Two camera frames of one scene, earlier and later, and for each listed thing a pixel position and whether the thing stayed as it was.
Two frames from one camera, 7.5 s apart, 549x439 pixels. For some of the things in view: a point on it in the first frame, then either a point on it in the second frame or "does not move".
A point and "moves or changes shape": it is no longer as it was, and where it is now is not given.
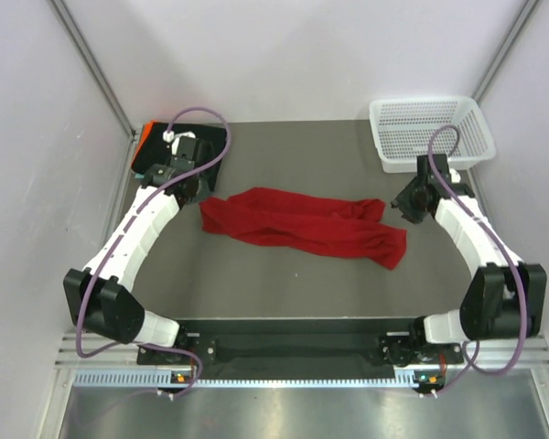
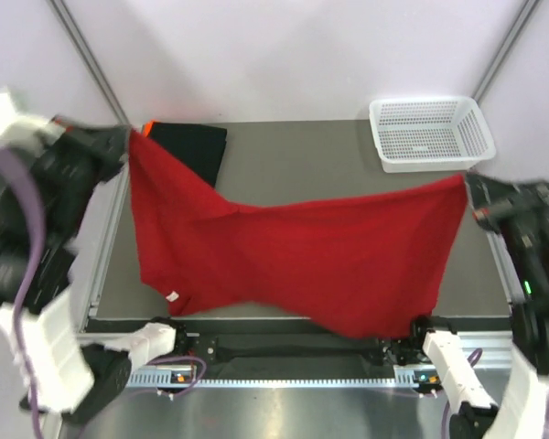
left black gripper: x=203 y=193 -> x=112 y=142
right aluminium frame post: x=511 y=39 does not move
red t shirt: x=308 y=219 moves or changes shape
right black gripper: x=402 y=202 -> x=490 y=197
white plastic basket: x=402 y=127 does not move
